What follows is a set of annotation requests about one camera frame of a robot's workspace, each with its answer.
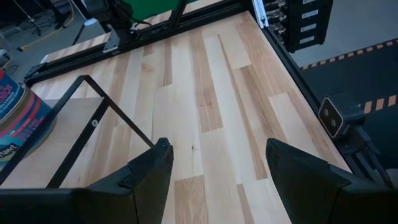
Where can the silver aluminium bar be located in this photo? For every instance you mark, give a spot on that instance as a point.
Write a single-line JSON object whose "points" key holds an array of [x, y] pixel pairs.
{"points": [[259, 12]]}

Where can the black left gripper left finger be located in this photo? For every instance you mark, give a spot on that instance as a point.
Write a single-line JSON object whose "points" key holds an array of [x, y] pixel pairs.
{"points": [[149, 186]]}

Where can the black rack with white labels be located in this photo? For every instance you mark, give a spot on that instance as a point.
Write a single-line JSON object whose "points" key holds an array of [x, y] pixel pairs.
{"points": [[298, 21]]}

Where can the black table-level camera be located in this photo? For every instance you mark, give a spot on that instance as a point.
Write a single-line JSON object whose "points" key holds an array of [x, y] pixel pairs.
{"points": [[337, 115]]}

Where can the black tripod stand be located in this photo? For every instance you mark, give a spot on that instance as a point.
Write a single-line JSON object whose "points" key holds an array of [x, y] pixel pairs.
{"points": [[31, 18]]}

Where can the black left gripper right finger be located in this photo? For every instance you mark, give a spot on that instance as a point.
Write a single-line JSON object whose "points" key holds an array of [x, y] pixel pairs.
{"points": [[304, 193]]}

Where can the black mat with orange stripes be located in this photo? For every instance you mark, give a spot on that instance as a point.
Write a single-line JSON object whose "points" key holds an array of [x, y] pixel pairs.
{"points": [[342, 74]]}

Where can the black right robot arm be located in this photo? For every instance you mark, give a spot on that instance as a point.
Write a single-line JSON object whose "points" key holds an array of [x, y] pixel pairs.
{"points": [[121, 15]]}

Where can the green mat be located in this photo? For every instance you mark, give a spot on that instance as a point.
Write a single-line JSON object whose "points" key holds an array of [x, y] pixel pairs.
{"points": [[155, 7]]}

